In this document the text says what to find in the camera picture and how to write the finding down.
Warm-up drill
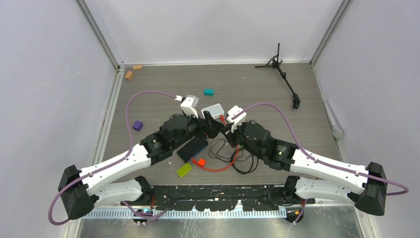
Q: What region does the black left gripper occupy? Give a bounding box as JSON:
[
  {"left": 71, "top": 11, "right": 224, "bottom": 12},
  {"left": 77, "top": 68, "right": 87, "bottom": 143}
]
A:
[{"left": 172, "top": 111, "right": 223, "bottom": 150}]

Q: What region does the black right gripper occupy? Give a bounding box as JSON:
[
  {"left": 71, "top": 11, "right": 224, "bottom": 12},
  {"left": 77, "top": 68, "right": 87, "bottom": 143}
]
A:
[{"left": 221, "top": 119, "right": 263, "bottom": 159}]

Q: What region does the black power adapter with cord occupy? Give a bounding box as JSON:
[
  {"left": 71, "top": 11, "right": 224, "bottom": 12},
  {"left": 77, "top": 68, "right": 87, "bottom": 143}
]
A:
[{"left": 208, "top": 138, "right": 236, "bottom": 163}]

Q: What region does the red ethernet cable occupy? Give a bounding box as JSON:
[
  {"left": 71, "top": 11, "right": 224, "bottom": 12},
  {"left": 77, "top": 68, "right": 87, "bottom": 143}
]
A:
[{"left": 191, "top": 114, "right": 241, "bottom": 172}]

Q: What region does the white box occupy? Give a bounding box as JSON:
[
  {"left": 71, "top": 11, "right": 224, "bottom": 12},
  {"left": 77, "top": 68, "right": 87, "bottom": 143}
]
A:
[{"left": 201, "top": 103, "right": 225, "bottom": 119}]

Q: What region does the black ethernet cable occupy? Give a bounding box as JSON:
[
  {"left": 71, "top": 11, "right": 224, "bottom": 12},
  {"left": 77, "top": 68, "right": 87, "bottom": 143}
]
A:
[{"left": 231, "top": 152, "right": 260, "bottom": 175}]

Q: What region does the black network switch box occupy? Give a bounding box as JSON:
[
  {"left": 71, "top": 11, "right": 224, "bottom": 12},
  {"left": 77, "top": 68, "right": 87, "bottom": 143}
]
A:
[{"left": 177, "top": 137, "right": 209, "bottom": 163}]

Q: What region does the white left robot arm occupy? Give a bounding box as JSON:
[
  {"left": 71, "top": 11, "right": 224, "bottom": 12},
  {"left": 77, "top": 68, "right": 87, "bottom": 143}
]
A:
[{"left": 58, "top": 112, "right": 224, "bottom": 220}]

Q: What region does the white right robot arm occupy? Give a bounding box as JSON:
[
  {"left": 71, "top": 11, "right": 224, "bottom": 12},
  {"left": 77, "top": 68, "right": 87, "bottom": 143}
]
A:
[{"left": 221, "top": 122, "right": 387, "bottom": 216}]

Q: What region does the teal block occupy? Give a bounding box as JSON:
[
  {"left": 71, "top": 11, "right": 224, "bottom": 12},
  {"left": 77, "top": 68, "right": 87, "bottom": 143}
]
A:
[{"left": 203, "top": 88, "right": 214, "bottom": 96}]

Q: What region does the orange-red cube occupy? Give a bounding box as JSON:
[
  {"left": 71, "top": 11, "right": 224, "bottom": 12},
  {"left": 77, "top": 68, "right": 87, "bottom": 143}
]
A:
[{"left": 198, "top": 159, "right": 206, "bottom": 167}]

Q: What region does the green lego brick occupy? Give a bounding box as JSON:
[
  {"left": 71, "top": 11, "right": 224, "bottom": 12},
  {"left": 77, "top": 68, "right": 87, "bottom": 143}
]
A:
[{"left": 176, "top": 163, "right": 192, "bottom": 178}]

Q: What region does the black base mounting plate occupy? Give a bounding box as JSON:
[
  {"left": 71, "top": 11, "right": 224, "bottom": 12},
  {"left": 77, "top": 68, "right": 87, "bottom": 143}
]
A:
[{"left": 141, "top": 184, "right": 303, "bottom": 211}]

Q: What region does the purple block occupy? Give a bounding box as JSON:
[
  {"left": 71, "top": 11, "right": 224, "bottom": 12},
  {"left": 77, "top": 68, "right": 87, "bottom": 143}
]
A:
[{"left": 132, "top": 120, "right": 143, "bottom": 131}]

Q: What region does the black tripod stand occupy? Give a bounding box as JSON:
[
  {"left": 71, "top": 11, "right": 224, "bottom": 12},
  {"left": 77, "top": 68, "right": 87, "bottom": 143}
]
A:
[{"left": 254, "top": 43, "right": 301, "bottom": 110}]

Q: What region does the orange block far corner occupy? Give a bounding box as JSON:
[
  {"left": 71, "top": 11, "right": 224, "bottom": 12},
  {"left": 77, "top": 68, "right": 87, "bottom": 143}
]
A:
[{"left": 132, "top": 65, "right": 142, "bottom": 70}]

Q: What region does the orange block corner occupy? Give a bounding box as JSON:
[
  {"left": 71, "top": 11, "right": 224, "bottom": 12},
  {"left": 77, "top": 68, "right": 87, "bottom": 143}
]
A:
[
  {"left": 132, "top": 65, "right": 142, "bottom": 70},
  {"left": 124, "top": 71, "right": 134, "bottom": 81}
]

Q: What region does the orange block near corner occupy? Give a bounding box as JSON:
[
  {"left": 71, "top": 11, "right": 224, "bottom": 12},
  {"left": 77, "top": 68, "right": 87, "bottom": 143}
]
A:
[{"left": 124, "top": 71, "right": 134, "bottom": 81}]

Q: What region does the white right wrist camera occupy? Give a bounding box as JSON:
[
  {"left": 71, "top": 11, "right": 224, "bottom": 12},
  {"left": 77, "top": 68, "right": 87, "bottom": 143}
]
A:
[{"left": 226, "top": 105, "right": 247, "bottom": 132}]

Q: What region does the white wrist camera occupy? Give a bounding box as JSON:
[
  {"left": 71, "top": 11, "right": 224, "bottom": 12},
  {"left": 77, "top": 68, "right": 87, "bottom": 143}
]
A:
[
  {"left": 175, "top": 95, "right": 199, "bottom": 118},
  {"left": 226, "top": 105, "right": 247, "bottom": 132}
]

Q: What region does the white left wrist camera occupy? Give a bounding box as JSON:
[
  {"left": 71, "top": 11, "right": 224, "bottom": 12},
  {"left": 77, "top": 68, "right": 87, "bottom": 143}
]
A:
[{"left": 175, "top": 95, "right": 199, "bottom": 118}]

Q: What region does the grey cylinder by wall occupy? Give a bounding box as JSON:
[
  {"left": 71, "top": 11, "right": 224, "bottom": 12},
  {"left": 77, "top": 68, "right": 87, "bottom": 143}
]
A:
[{"left": 323, "top": 101, "right": 344, "bottom": 139}]

